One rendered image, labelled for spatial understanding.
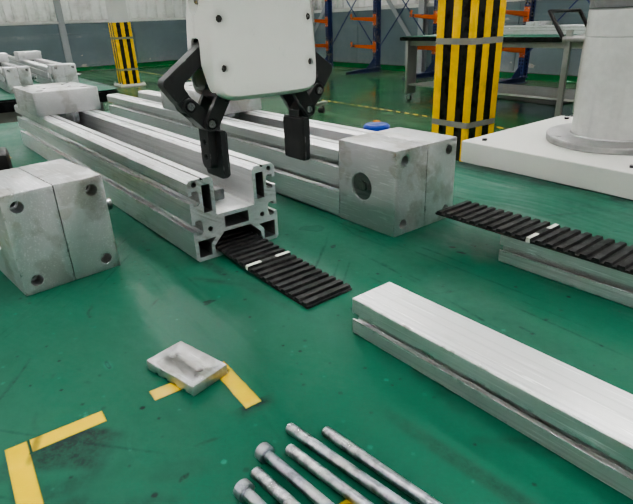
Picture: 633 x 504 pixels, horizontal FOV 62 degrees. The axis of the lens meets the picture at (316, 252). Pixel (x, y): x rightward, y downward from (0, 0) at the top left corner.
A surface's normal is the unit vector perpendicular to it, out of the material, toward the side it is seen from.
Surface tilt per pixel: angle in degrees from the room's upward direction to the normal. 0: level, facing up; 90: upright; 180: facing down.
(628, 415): 0
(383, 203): 90
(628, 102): 91
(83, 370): 0
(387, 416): 0
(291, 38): 90
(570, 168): 90
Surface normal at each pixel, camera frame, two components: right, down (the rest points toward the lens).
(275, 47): 0.62, 0.27
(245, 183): -0.78, 0.28
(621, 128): -0.32, 0.41
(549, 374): -0.04, -0.91
